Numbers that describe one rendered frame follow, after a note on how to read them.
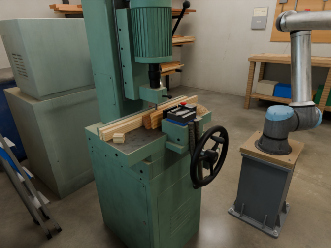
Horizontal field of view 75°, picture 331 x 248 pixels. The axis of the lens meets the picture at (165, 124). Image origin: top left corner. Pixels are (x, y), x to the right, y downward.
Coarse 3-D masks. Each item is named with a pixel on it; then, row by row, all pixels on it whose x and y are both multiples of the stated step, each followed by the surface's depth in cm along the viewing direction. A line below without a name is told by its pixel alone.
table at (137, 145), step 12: (204, 120) 118; (132, 132) 99; (144, 132) 99; (156, 132) 99; (108, 144) 90; (120, 144) 90; (132, 144) 90; (144, 144) 89; (156, 144) 93; (168, 144) 96; (120, 156) 86; (132, 156) 85; (144, 156) 90
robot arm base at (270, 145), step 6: (264, 138) 140; (270, 138) 136; (276, 138) 134; (282, 138) 134; (258, 144) 145; (264, 144) 140; (270, 144) 137; (276, 144) 135; (282, 144) 135; (288, 144) 138; (264, 150) 140; (270, 150) 137; (276, 150) 136; (282, 150) 135; (288, 150) 140
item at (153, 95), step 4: (148, 84) 112; (140, 88) 109; (144, 88) 107; (148, 88) 105; (152, 88) 105; (156, 88) 105; (160, 88) 105; (164, 88) 105; (140, 92) 110; (144, 92) 108; (148, 92) 106; (152, 92) 104; (156, 92) 102; (160, 92) 103; (164, 92) 105; (140, 96) 111; (144, 96) 109; (148, 96) 107; (152, 96) 105; (156, 96) 103; (160, 96) 104; (148, 100) 108; (152, 100) 106; (156, 100) 104; (160, 100) 104; (164, 100) 107
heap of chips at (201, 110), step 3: (195, 105) 120; (198, 105) 120; (201, 105) 121; (198, 108) 118; (201, 108) 118; (204, 108) 119; (198, 111) 117; (201, 111) 117; (204, 111) 118; (207, 111) 120; (198, 114) 117; (201, 114) 117
